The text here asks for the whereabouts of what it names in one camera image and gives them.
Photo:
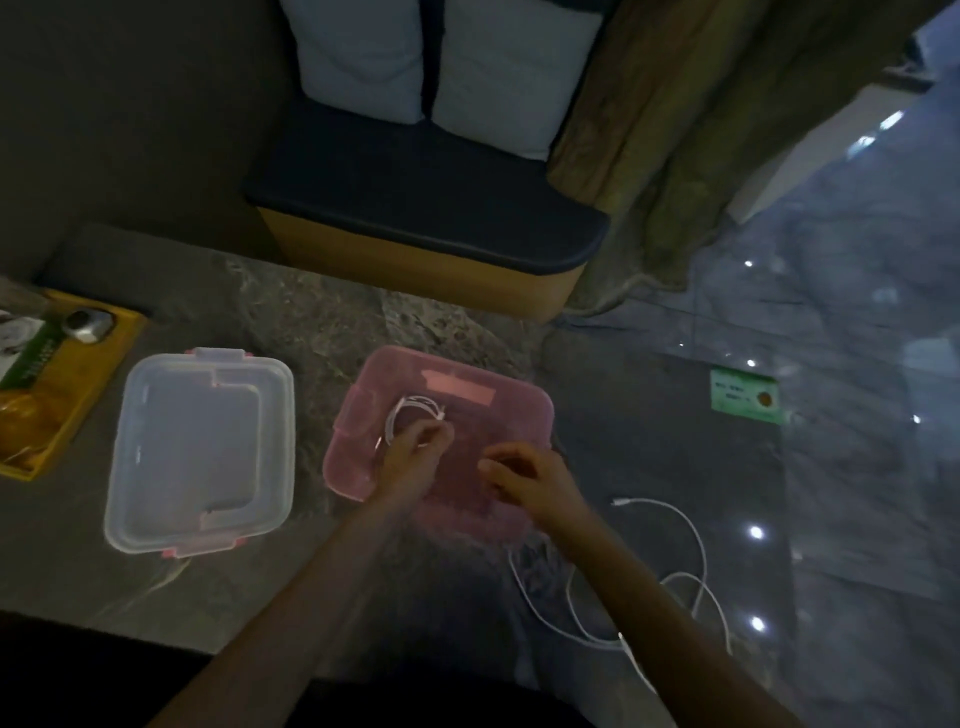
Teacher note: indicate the person's right hand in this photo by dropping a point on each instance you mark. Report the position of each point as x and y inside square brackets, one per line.
[529, 480]

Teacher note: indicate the person's right fingers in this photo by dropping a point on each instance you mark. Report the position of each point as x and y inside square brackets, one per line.
[506, 465]

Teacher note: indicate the white cushion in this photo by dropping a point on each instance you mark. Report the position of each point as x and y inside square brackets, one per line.
[356, 52]
[510, 71]

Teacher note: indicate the person's right forearm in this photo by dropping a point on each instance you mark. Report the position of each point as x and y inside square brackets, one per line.
[652, 622]

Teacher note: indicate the dark blue bench seat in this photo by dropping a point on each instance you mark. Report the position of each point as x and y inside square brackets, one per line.
[427, 202]

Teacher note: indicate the silver metal cup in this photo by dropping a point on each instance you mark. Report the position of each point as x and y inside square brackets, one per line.
[86, 324]

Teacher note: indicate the brown curtain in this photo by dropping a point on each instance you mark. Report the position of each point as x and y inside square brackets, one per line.
[675, 127]

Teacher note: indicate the clear plastic box lid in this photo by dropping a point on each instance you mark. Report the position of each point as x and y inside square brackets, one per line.
[199, 450]

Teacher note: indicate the pink plastic storage box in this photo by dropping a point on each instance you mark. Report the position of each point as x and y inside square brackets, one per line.
[450, 420]

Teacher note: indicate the green and white card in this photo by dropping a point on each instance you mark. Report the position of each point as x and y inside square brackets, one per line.
[26, 349]

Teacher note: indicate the person's left forearm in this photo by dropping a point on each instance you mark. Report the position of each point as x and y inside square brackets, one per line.
[292, 607]

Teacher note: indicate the orange packet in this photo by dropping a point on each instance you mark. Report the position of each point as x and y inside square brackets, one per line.
[26, 424]

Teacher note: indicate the yellow wooden tray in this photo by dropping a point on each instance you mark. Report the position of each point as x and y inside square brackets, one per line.
[71, 390]

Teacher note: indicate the person's left fingers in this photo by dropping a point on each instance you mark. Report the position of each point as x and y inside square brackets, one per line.
[433, 436]

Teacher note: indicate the green table sticker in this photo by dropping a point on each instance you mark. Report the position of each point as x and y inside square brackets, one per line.
[745, 395]

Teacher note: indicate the person's left hand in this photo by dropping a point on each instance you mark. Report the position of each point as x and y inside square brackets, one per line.
[409, 459]

